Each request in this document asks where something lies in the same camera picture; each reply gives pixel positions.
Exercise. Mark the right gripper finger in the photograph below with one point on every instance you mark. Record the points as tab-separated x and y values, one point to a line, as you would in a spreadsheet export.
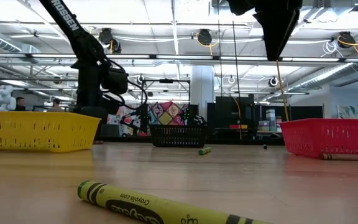
277	34

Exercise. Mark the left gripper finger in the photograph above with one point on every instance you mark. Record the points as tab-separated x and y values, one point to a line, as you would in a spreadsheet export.
93	111

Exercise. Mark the green crayon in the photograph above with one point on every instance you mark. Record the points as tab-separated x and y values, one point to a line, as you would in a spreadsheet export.
129	202
204	151

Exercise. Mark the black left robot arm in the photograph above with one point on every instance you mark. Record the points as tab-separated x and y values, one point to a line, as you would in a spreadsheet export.
82	40

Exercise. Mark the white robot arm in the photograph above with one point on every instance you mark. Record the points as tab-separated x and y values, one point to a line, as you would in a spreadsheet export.
3	99

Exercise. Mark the floral patterned cloth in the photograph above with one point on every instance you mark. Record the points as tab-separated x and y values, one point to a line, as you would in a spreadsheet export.
113	119

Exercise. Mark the person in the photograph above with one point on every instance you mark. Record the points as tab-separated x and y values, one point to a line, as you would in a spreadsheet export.
20	104
55	106

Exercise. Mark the yellow plastic basket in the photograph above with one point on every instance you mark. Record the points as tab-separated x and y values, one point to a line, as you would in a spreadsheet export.
36	133

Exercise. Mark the colourful patchwork quilt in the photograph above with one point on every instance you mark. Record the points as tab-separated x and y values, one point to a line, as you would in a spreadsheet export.
169	113

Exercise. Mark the black partition panel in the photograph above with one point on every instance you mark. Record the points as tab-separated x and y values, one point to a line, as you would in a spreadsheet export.
303	113

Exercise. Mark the stacked storage boxes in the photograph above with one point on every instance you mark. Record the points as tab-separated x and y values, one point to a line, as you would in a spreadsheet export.
270	119

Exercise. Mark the black plastic basket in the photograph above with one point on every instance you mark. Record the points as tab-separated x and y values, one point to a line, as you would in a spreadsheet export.
179	137

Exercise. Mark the ceiling light bar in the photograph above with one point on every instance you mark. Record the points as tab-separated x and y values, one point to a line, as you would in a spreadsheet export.
182	57

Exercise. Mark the black cabinet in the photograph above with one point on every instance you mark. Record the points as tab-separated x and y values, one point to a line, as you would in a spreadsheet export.
225	112

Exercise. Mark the white column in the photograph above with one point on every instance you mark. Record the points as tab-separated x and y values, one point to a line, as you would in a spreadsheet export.
202	90

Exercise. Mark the red and yellow box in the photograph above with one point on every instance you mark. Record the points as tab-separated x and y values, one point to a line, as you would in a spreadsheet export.
235	127

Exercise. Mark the red plastic basket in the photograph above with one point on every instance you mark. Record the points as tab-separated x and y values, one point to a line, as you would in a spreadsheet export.
331	137

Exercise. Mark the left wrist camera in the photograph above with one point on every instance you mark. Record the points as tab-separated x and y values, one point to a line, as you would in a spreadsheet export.
115	81

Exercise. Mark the black aluminium table frame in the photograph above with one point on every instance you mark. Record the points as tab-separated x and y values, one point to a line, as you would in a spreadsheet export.
129	140

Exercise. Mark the black metal frame stand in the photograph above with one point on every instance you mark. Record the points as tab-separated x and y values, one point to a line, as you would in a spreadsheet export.
166	81

